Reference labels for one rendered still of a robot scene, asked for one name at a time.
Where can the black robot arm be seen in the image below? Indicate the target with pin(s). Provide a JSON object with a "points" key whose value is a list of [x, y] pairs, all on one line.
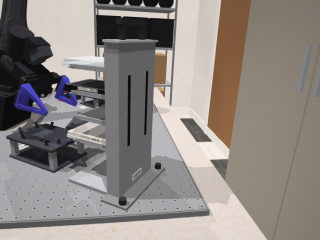
{"points": [[21, 52]]}

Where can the black cylinder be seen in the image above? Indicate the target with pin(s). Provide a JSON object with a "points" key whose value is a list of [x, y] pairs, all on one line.
{"points": [[122, 201], [157, 165]]}

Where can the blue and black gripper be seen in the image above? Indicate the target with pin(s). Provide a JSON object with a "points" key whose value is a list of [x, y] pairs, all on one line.
{"points": [[31, 87]]}

